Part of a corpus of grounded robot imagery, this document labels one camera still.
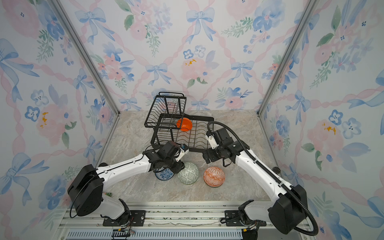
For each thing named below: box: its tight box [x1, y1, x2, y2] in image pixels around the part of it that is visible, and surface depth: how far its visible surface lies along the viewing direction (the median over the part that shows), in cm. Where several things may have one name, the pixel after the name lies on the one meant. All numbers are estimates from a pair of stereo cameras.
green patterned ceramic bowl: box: [177, 162, 199, 185], surface depth 87 cm
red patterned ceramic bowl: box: [203, 166, 226, 188], surface depth 86 cm
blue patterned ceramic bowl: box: [154, 168, 175, 181], surface depth 88 cm
